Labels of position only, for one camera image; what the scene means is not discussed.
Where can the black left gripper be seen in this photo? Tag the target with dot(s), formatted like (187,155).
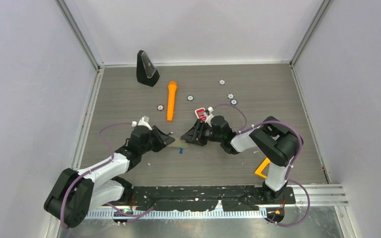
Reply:
(162,140)

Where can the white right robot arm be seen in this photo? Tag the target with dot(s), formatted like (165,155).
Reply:
(278,141)

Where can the poker chip right lower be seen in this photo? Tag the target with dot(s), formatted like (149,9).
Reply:
(233,102)

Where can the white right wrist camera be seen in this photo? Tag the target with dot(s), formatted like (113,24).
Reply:
(209,110)

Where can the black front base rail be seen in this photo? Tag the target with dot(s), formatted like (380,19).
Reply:
(206,198)

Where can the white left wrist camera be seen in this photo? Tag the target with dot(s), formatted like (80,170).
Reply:
(144,121)

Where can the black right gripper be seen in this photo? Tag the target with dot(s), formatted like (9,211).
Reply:
(193,137)

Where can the red white remote control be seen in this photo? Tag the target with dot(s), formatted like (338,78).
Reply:
(201,114)

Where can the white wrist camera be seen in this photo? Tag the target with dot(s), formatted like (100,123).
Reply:
(209,110)
(144,121)

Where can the poker chip right upper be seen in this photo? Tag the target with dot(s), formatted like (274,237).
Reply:
(230,96)

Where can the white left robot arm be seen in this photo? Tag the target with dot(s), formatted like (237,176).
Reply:
(75,193)

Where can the yellow triangular frame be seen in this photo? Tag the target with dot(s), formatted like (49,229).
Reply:
(261,168)

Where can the black wedge stand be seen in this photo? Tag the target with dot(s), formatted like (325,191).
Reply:
(146,72)

